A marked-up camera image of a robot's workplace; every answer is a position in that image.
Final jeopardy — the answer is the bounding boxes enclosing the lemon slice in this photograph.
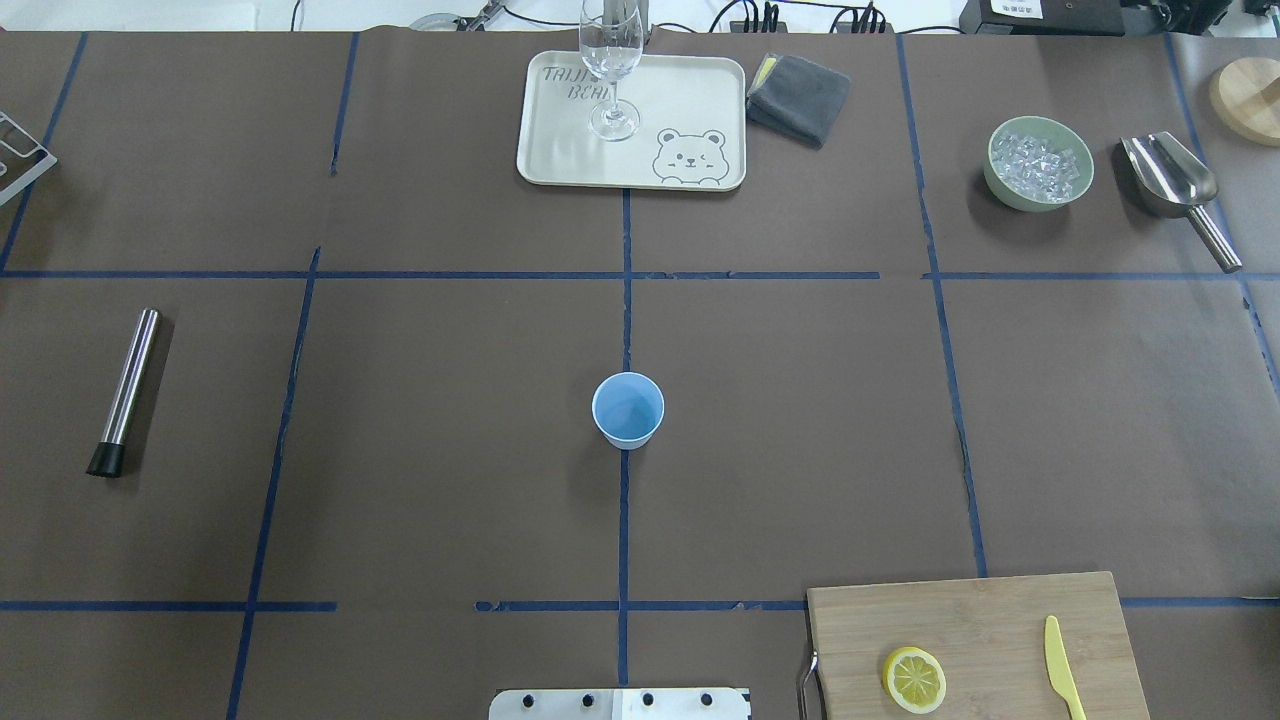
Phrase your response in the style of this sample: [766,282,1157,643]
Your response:
[879,646,947,714]

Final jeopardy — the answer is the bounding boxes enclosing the steel muddler black tip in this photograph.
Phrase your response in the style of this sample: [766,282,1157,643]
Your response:
[84,307,161,478]

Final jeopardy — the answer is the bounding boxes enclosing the blue paper cup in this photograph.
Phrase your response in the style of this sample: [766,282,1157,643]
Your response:
[590,372,666,451]

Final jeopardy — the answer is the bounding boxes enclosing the cream bear tray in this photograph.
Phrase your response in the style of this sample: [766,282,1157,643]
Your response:
[516,51,748,192]

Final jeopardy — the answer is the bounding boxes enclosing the grey folded cloth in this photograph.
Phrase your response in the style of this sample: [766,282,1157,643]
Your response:
[745,53,852,149]

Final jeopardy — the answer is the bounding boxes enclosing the clear wine glass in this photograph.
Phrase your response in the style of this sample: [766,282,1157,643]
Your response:
[579,1,645,142]

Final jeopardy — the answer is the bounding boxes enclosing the green bowl of ice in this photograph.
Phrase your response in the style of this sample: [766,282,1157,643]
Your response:
[983,117,1094,211]

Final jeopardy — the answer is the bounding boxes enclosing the bamboo cutting board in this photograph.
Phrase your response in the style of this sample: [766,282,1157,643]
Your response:
[797,571,1149,719]

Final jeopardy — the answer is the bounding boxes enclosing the yellow plastic knife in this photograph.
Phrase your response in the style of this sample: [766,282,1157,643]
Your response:
[1043,614,1087,720]

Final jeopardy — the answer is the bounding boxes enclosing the steel ice scoop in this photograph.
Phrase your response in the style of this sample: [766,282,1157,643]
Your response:
[1120,131,1243,274]

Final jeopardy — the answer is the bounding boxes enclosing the wooden mug tree stand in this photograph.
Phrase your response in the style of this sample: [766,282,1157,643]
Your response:
[1210,56,1279,149]

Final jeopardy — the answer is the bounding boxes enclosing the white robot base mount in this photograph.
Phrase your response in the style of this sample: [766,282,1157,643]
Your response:
[488,687,753,719]

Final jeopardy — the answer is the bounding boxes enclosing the white wire dish rack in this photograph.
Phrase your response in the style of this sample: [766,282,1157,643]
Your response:
[0,111,58,205]

